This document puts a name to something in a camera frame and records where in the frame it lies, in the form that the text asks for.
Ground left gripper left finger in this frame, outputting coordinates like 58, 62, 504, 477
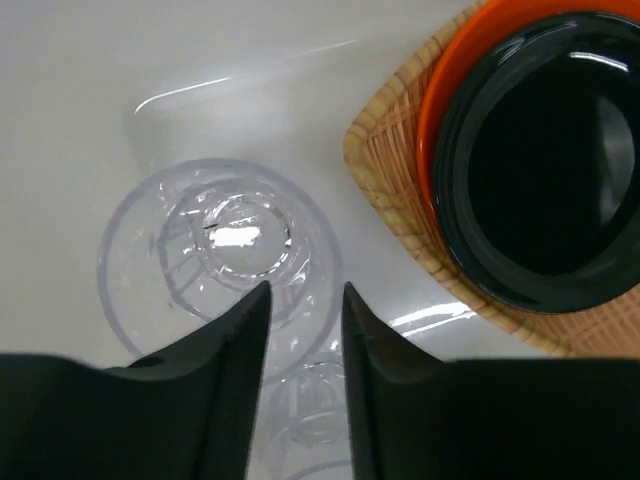
1, 282, 272, 479

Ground woven bamboo basket tray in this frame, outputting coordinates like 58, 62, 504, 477
342, 1, 639, 358

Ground clear plastic cup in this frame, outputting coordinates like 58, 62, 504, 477
97, 159, 343, 376
247, 355, 353, 479

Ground black round bowl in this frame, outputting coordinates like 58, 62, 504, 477
433, 8, 639, 314

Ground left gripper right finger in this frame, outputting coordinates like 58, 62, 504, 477
341, 285, 639, 479

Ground orange plastic plate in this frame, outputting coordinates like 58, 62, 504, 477
416, 0, 639, 214

